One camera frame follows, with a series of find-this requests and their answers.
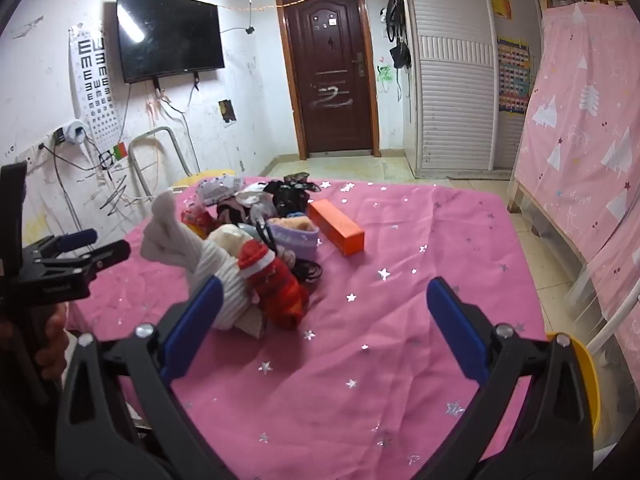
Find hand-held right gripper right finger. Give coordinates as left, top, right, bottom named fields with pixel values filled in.
left=426, top=276, right=596, bottom=480

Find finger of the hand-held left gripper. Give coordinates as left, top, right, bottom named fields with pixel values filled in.
left=37, top=240, right=132, bottom=283
left=22, top=229, right=99, bottom=262

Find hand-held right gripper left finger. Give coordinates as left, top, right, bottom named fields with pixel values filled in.
left=56, top=275, right=236, bottom=480

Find white knit sock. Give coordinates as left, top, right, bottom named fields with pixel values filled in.
left=140, top=191, right=262, bottom=333

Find orange rectangular box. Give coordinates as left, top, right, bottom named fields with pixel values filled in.
left=307, top=199, right=366, bottom=257

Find person's left hand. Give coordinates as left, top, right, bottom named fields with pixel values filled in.
left=35, top=305, right=71, bottom=383

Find pink star tablecloth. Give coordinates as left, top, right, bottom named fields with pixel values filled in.
left=67, top=176, right=548, bottom=480

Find red knit sock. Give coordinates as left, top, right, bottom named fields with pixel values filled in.
left=237, top=240, right=310, bottom=331

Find red snack packet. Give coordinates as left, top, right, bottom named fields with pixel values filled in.
left=181, top=205, right=216, bottom=238

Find cream plush cloth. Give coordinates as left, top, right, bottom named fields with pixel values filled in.
left=207, top=224, right=256, bottom=257

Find chair with yellow seat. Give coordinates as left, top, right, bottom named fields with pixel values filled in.
left=129, top=126, right=236, bottom=201

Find pink black sock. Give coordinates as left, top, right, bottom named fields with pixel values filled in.
left=216, top=197, right=251, bottom=223

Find purple cloth pouch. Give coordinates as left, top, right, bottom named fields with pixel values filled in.
left=267, top=217, right=321, bottom=263

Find yellow stool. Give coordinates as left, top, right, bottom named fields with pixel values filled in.
left=545, top=332, right=601, bottom=436

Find white cloth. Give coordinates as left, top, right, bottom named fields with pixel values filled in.
left=240, top=182, right=273, bottom=206

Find eye chart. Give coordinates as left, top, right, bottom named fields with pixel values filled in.
left=67, top=25, right=132, bottom=161

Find pink tree print curtain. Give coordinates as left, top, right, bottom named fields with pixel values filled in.
left=515, top=2, right=640, bottom=411

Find white louvered wardrobe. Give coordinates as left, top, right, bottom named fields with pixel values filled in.
left=400, top=0, right=576, bottom=181

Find colourful chart poster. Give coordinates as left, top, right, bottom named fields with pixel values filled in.
left=497, top=35, right=531, bottom=113

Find small black handbag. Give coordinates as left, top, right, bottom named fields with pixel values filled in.
left=390, top=42, right=412, bottom=71

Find brown door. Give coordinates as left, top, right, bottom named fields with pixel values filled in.
left=274, top=0, right=381, bottom=161

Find black hanging handbags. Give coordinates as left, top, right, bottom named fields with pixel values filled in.
left=386, top=0, right=408, bottom=41

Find white wall socket adapter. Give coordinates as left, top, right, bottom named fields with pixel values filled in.
left=52, top=119, right=91, bottom=147

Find black hair ties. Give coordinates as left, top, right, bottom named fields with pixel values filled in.
left=292, top=257, right=325, bottom=287

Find wooden bed frame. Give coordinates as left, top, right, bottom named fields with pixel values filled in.
left=507, top=177, right=588, bottom=266

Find white metal rail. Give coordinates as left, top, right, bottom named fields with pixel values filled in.
left=585, top=280, right=640, bottom=361

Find black wall television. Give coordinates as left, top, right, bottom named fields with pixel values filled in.
left=116, top=0, right=226, bottom=85

